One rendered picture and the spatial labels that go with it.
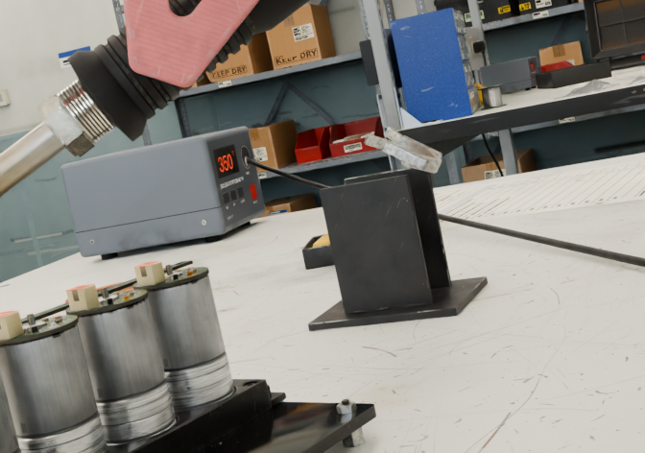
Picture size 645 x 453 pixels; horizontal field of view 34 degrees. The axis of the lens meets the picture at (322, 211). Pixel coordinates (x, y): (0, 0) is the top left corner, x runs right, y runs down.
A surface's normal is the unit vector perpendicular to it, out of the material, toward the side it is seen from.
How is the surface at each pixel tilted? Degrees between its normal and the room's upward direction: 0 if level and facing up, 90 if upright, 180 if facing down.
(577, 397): 0
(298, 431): 0
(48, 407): 90
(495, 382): 0
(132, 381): 90
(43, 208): 90
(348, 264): 90
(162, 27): 99
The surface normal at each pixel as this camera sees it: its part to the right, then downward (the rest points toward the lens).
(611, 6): -0.46, 0.02
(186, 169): -0.29, 0.16
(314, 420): -0.20, -0.97
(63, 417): 0.50, -0.01
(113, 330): 0.27, 0.05
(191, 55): 0.09, 0.25
